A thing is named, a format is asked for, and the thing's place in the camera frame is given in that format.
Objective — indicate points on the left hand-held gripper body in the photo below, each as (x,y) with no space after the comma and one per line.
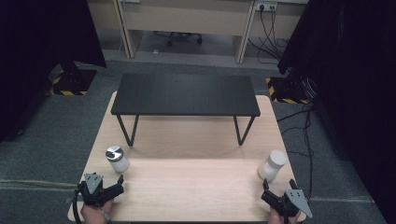
(93,194)

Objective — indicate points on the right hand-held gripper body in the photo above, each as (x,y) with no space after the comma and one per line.
(294,199)

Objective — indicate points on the white jar with silver lid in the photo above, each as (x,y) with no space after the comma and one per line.
(117,160)

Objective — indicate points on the black raised shelf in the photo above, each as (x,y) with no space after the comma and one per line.
(185,95)

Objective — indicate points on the person's left hand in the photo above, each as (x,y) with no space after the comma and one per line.
(93,214)

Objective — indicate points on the person's right hand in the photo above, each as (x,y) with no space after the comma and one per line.
(275,217)

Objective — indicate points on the black stand base striped tape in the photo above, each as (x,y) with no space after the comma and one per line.
(289,88)
(73,81)

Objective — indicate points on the small white floor item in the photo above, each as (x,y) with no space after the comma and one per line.
(155,51)

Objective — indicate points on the black curtain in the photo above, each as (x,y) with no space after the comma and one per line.
(37,46)
(351,77)

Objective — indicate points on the black office chair base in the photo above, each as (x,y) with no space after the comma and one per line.
(179,36)

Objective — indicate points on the beige desk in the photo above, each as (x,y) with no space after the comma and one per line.
(186,17)

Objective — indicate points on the white wall socket strip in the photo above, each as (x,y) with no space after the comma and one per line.
(266,6)

